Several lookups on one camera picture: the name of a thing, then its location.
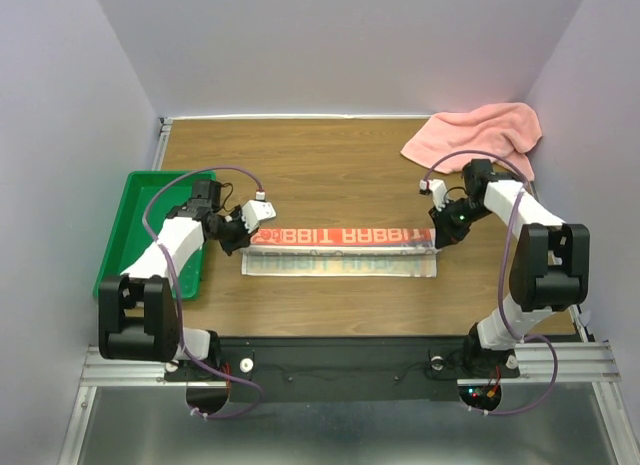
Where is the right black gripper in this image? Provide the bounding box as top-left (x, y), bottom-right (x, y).
top-left (428, 197), bottom-right (492, 248)

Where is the rabbit print towel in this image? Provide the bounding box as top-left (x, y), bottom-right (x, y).
top-left (241, 228), bottom-right (437, 278)

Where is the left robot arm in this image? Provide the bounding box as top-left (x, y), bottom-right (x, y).
top-left (98, 179), bottom-right (275, 379)

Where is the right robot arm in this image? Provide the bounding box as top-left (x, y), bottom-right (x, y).
top-left (419, 158), bottom-right (590, 375)

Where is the green plastic tray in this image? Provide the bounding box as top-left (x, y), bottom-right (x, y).
top-left (93, 171), bottom-right (215, 296)

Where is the pink towel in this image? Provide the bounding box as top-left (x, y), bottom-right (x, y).
top-left (400, 102), bottom-right (542, 181)

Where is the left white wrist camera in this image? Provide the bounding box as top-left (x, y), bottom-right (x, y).
top-left (241, 190), bottom-right (277, 234)

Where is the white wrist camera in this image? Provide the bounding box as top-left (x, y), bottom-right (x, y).
top-left (419, 179), bottom-right (447, 211)
top-left (241, 190), bottom-right (277, 234)

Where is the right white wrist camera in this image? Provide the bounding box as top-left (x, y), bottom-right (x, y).
top-left (419, 179), bottom-right (447, 211)

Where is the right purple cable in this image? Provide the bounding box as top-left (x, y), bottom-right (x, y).
top-left (418, 150), bottom-right (560, 417)

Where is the purple cable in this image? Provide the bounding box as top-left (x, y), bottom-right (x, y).
top-left (142, 165), bottom-right (269, 421)
top-left (418, 150), bottom-right (560, 417)

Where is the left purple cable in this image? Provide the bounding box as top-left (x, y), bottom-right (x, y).
top-left (142, 165), bottom-right (269, 421)

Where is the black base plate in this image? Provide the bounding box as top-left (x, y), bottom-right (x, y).
top-left (164, 336), bottom-right (521, 404)

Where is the aluminium frame rail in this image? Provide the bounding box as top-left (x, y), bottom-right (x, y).
top-left (61, 118), bottom-right (636, 464)

